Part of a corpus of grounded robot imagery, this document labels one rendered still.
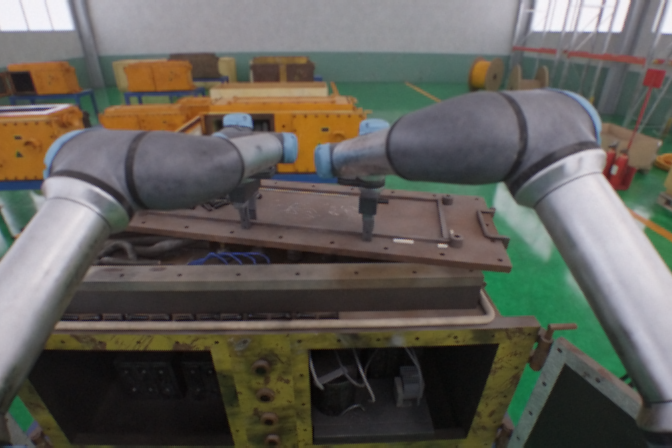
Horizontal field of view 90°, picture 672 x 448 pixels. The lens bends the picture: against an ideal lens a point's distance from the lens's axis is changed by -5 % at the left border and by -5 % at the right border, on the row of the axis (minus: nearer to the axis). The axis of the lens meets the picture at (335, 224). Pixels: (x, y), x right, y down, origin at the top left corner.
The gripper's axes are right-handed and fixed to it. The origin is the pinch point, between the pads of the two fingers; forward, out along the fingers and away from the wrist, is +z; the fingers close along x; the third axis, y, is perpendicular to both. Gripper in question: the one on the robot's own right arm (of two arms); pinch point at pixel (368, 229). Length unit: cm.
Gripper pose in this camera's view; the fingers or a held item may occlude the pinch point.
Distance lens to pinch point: 104.9
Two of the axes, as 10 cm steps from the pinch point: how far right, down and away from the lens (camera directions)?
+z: -0.1, 8.8, 4.8
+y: 9.8, 0.9, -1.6
